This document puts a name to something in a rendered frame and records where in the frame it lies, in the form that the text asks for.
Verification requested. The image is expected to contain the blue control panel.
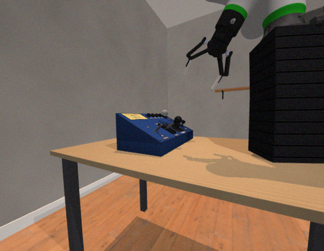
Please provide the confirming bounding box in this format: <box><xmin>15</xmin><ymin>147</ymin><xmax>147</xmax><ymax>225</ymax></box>
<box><xmin>115</xmin><ymin>110</ymin><xmax>193</xmax><ymax>156</ymax></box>

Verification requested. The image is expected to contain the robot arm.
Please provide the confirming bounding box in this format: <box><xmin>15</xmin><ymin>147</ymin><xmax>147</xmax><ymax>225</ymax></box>
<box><xmin>206</xmin><ymin>0</ymin><xmax>324</xmax><ymax>39</ymax></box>

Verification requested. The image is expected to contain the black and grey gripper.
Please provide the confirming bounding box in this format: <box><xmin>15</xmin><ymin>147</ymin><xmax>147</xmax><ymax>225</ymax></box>
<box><xmin>183</xmin><ymin>28</ymin><xmax>233</xmax><ymax>90</ymax></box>

